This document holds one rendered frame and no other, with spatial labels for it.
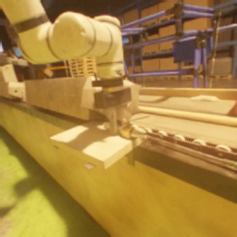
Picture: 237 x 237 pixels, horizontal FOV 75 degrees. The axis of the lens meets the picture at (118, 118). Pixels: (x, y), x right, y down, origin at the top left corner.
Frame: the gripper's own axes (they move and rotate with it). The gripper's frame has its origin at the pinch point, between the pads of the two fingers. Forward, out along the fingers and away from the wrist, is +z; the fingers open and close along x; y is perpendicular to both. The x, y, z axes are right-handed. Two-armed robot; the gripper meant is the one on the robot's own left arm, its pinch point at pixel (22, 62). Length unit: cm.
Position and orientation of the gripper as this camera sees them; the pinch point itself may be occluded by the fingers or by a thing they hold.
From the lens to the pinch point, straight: 105.8
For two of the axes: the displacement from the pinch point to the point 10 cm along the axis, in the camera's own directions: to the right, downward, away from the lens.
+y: 0.2, -9.8, -1.9
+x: -7.0, -1.5, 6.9
